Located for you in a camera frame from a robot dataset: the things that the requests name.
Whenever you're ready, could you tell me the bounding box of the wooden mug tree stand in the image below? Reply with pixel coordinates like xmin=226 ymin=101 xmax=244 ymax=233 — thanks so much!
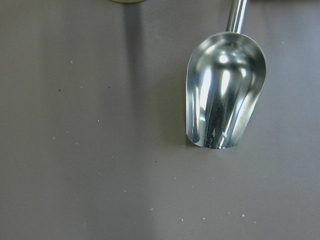
xmin=111 ymin=0 xmax=144 ymax=4

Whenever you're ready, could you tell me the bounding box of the shiny metal scoop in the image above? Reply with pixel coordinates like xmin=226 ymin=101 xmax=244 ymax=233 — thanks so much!
xmin=185 ymin=0 xmax=267 ymax=149

